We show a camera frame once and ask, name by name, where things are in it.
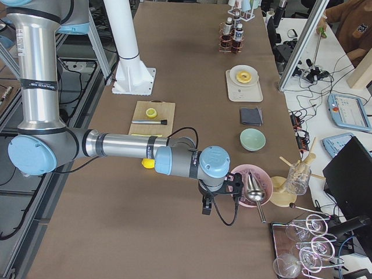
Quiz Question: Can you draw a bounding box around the glass jar with sticks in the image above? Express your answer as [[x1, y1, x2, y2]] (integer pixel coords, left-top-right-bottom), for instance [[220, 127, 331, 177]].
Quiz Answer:
[[284, 163, 311, 195]]

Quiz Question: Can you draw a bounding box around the halved lemon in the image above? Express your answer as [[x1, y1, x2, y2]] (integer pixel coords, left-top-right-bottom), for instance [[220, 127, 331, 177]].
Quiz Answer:
[[145, 108, 158, 119]]

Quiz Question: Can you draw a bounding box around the wine glass rack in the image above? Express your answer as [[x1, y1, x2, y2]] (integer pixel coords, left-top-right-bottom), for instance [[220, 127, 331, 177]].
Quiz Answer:
[[270, 213, 344, 278]]

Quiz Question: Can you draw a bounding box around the cream serving tray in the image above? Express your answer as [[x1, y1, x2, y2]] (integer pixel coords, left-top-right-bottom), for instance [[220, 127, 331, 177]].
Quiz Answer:
[[226, 70, 263, 102]]

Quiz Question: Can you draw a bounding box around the blue teach pendant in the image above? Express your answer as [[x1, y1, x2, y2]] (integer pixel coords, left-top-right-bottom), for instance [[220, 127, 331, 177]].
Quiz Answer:
[[322, 133, 354, 158], [328, 94, 371, 132]]

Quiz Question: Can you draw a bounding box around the green ceramic bowl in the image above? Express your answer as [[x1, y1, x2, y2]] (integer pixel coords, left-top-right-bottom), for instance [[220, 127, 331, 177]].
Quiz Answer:
[[239, 128, 266, 151]]

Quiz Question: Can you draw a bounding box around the aluminium frame post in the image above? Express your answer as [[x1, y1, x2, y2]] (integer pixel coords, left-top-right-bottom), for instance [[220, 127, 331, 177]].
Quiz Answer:
[[278, 0, 329, 92]]

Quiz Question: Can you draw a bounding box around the tea bottle in rack right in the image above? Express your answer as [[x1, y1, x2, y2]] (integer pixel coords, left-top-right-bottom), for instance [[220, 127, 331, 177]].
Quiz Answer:
[[232, 11, 241, 29]]

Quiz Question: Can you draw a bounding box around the whole lemon upper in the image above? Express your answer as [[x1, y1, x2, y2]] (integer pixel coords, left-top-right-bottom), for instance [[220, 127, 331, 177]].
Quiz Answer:
[[141, 158, 155, 169]]

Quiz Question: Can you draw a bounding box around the grey folded cloth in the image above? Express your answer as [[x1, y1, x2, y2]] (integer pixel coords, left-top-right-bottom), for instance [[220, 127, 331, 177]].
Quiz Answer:
[[239, 108, 263, 126]]

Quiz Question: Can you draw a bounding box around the pink bowl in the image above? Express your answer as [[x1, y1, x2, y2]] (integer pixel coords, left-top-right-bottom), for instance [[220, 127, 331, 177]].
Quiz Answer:
[[231, 164, 273, 205]]

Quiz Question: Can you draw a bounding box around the black laptop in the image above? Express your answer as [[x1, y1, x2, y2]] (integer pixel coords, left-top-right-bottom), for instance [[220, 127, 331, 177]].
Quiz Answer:
[[323, 137, 371, 219]]

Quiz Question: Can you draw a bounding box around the white round plate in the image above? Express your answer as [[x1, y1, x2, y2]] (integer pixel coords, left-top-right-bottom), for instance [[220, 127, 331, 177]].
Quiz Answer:
[[228, 65, 259, 87]]

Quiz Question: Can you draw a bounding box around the tea bottle in rack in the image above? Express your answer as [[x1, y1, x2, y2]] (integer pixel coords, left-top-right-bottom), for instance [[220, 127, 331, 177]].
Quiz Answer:
[[232, 11, 241, 29], [233, 23, 244, 42]]

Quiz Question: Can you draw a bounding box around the glazed donut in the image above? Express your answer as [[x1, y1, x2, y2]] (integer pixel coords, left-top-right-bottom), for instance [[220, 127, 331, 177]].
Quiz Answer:
[[236, 71, 252, 84]]

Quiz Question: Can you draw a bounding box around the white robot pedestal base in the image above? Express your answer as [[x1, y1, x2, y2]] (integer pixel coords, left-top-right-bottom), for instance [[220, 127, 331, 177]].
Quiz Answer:
[[104, 0, 156, 96]]

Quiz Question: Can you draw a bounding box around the steel muddler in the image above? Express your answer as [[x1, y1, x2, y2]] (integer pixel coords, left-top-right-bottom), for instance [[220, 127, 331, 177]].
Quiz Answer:
[[131, 119, 168, 125]]

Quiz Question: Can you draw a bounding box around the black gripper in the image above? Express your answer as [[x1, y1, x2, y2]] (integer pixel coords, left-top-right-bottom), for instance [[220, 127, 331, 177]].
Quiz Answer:
[[198, 173, 244, 215]]

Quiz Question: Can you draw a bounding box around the metal ice scoop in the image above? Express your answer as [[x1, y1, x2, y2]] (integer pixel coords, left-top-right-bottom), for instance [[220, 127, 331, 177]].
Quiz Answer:
[[244, 172, 266, 223]]

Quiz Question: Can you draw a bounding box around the white wire cup rack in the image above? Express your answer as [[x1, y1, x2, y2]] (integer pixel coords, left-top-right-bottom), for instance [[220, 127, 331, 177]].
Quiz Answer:
[[228, 0, 258, 22]]

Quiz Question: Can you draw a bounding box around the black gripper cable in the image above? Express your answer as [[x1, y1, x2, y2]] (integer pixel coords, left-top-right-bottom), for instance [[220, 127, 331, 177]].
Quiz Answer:
[[167, 127, 239, 227]]

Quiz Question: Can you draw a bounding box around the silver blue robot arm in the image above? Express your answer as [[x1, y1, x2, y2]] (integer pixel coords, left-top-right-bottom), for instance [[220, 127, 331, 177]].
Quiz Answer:
[[5, 1, 243, 214]]

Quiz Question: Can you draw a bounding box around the copper wire bottle rack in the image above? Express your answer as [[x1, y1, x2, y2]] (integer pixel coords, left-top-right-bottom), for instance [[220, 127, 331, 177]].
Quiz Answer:
[[219, 23, 244, 53]]

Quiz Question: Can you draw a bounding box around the wooden cup tree stand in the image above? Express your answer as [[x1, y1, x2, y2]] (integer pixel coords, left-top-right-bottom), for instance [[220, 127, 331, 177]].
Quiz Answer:
[[270, 137, 326, 207]]

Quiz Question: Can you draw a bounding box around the wooden cutting board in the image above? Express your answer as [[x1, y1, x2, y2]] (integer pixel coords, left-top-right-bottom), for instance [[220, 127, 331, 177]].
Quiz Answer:
[[128, 101, 176, 137]]

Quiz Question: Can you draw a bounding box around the tea bottle in rack left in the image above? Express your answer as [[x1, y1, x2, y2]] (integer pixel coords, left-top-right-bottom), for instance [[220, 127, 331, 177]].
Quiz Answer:
[[233, 23, 244, 42]]

